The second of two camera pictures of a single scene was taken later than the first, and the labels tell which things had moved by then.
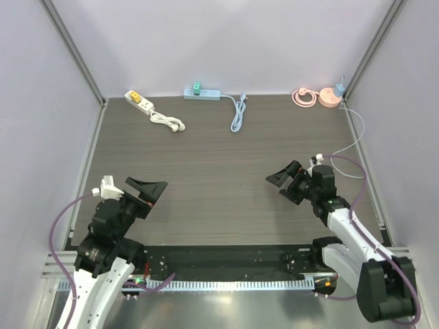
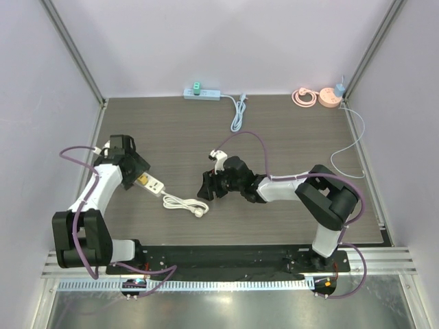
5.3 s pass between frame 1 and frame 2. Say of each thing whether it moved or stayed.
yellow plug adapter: moved
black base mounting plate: stayed
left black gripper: moved
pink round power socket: stayed
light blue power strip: stayed
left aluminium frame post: stayed
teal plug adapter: stayed
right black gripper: moved
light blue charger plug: stayed
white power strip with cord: moved
